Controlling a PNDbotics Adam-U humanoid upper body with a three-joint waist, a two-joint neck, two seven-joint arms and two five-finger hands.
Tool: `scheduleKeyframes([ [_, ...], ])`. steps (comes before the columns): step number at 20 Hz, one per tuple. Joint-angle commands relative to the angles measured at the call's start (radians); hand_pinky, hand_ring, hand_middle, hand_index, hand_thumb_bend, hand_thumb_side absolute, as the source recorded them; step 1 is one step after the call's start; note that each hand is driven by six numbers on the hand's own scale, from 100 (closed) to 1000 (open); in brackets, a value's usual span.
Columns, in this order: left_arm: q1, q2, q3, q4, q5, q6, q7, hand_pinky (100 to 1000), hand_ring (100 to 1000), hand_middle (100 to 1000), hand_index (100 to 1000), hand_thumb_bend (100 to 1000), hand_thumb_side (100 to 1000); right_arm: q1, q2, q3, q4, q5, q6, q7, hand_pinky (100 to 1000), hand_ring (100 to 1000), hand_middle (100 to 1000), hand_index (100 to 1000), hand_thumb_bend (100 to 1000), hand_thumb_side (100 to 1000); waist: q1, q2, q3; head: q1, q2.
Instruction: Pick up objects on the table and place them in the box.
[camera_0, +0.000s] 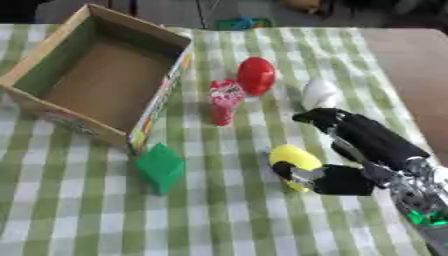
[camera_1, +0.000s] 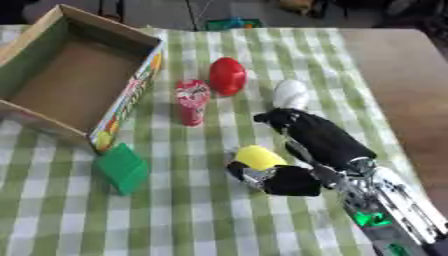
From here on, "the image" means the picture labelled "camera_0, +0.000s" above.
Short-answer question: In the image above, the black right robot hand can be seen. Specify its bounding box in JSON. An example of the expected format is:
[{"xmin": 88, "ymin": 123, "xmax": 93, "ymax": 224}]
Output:
[{"xmin": 271, "ymin": 107, "xmax": 433, "ymax": 197}]

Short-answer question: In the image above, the yellow toy fruit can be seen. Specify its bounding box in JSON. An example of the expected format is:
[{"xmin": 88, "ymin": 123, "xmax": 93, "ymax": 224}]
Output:
[{"xmin": 267, "ymin": 143, "xmax": 324, "ymax": 193}]

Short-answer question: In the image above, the tan cardboard box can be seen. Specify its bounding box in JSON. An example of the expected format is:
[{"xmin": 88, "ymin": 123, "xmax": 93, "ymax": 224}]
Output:
[{"xmin": 0, "ymin": 3, "xmax": 196, "ymax": 154}]

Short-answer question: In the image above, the white egg-shaped toy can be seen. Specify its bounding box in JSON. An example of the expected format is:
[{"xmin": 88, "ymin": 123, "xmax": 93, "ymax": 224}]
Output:
[{"xmin": 299, "ymin": 78, "xmax": 342, "ymax": 112}]

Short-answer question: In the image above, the red round toy fruit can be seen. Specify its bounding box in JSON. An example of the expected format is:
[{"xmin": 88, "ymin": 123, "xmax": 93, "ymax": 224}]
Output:
[{"xmin": 234, "ymin": 56, "xmax": 279, "ymax": 97}]

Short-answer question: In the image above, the red and white packet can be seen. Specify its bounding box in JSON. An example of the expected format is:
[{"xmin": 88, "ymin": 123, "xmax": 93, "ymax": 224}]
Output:
[{"xmin": 208, "ymin": 78, "xmax": 249, "ymax": 127}]

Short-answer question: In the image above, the green and blue object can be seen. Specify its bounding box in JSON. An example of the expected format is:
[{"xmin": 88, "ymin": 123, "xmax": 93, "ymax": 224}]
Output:
[{"xmin": 215, "ymin": 16, "xmax": 275, "ymax": 31}]

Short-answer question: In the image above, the thin black pole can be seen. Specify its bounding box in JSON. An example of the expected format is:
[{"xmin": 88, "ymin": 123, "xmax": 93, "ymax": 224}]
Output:
[{"xmin": 194, "ymin": 0, "xmax": 210, "ymax": 30}]

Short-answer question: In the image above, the green block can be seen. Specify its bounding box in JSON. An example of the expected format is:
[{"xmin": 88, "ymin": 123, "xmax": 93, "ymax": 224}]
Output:
[{"xmin": 134, "ymin": 142, "xmax": 188, "ymax": 197}]

